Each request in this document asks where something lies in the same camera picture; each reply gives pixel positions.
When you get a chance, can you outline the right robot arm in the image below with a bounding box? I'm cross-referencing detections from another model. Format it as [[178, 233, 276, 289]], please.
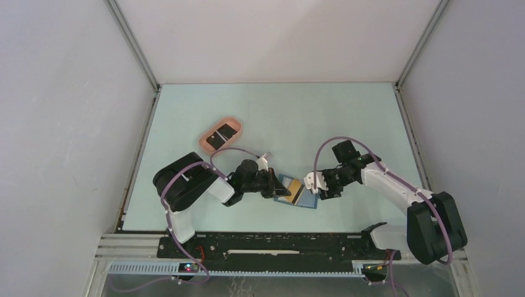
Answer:
[[304, 136, 468, 265]]

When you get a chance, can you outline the aluminium frame rail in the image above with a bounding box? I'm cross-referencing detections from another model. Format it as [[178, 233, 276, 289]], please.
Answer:
[[92, 233, 469, 280]]

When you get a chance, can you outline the gold credit card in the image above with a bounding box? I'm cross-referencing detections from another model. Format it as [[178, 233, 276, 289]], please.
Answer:
[[285, 179, 304, 205]]

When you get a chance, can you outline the blue card holder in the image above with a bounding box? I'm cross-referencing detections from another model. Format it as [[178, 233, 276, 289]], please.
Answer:
[[274, 174, 318, 209]]

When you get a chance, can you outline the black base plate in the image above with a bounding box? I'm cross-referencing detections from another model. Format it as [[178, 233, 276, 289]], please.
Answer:
[[157, 232, 389, 273]]

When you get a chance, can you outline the pink oval tray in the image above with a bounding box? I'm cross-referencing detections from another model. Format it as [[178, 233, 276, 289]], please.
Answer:
[[198, 116, 243, 155]]

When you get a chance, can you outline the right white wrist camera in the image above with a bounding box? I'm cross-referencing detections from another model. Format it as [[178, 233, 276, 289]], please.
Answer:
[[303, 171, 328, 194]]

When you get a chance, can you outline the black credit card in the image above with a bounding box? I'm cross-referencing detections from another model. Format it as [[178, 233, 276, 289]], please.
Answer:
[[206, 124, 238, 150]]

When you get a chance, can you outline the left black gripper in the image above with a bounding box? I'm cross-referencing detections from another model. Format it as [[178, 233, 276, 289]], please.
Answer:
[[241, 167, 291, 199]]

